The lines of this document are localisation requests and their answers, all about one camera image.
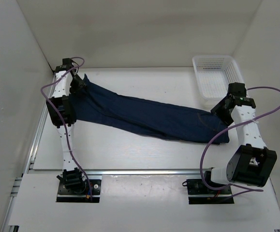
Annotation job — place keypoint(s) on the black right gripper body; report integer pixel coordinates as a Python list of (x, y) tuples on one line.
[(223, 114)]

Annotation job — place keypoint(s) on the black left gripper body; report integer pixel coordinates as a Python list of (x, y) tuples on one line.
[(77, 84)]

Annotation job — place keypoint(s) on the dark blue denim trousers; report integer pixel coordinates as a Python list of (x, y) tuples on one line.
[(96, 104)]

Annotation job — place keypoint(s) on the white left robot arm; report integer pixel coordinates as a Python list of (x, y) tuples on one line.
[(63, 117)]

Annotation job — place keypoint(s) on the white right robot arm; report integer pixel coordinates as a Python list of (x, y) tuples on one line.
[(253, 162)]

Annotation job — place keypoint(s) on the white perforated plastic basket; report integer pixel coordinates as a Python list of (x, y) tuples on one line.
[(213, 75)]

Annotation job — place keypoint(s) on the aluminium left side rail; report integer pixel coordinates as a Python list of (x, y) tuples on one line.
[(36, 140)]

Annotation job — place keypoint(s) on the aluminium rail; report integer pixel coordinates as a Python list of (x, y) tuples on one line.
[(54, 173), (36, 140)]

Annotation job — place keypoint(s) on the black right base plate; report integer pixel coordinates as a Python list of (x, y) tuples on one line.
[(198, 193)]

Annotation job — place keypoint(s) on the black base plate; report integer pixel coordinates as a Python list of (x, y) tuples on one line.
[(81, 193), (198, 193)]

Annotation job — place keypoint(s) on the aluminium front rail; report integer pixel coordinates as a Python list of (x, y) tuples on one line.
[(54, 173)]

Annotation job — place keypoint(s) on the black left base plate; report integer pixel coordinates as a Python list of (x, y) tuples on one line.
[(81, 193)]

